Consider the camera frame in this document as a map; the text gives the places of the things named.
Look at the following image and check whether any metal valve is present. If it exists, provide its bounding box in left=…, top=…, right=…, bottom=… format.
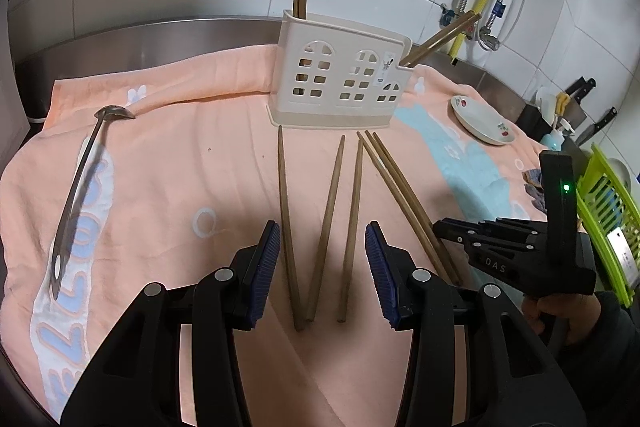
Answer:
left=477, top=24, right=503, bottom=52
left=440, top=2, right=466, bottom=24

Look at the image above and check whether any white floral plate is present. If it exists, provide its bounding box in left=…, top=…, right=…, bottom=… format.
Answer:
left=450, top=95, right=516, bottom=146

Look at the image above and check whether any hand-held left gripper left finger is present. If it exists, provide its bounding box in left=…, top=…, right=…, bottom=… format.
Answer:
left=60, top=220, right=282, bottom=427

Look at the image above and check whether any grey rag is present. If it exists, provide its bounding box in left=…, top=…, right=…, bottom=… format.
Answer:
left=522, top=168, right=548, bottom=212

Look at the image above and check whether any black-handled knife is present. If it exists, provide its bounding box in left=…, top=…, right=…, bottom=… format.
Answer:
left=575, top=107, right=619, bottom=148

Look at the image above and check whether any white bowl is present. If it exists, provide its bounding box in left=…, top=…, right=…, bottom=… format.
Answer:
left=607, top=158, right=632, bottom=188

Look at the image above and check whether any long metal spoon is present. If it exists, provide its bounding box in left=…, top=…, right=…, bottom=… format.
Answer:
left=49, top=105, right=136, bottom=300

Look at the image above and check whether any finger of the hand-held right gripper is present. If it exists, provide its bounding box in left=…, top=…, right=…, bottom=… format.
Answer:
left=433, top=218, right=546, bottom=255
left=479, top=216, right=546, bottom=240

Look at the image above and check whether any person's right forearm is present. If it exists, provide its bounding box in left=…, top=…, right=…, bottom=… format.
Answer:
left=547, top=292, right=640, bottom=427

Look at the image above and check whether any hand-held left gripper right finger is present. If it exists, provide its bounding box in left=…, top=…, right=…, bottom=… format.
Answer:
left=364, top=221, right=573, bottom=427

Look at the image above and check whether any white microwave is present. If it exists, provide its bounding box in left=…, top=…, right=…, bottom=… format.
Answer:
left=0, top=0, right=28, bottom=158

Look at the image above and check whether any cream utensil holder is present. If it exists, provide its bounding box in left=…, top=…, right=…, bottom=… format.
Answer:
left=265, top=9, right=414, bottom=130

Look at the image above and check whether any black-handled cleaver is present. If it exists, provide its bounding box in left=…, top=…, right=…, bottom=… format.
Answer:
left=564, top=77, right=597, bottom=130

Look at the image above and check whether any peach printed towel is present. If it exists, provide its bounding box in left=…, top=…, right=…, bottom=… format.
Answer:
left=0, top=44, right=596, bottom=427

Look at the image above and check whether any person's right hand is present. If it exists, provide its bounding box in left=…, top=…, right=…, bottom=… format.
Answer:
left=521, top=292, right=603, bottom=348

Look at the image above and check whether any green plastic dish rack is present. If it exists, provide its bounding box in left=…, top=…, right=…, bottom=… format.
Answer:
left=575, top=143, right=640, bottom=308

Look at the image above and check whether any light blue soap bottle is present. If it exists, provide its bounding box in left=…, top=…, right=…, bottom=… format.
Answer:
left=542, top=119, right=576, bottom=152

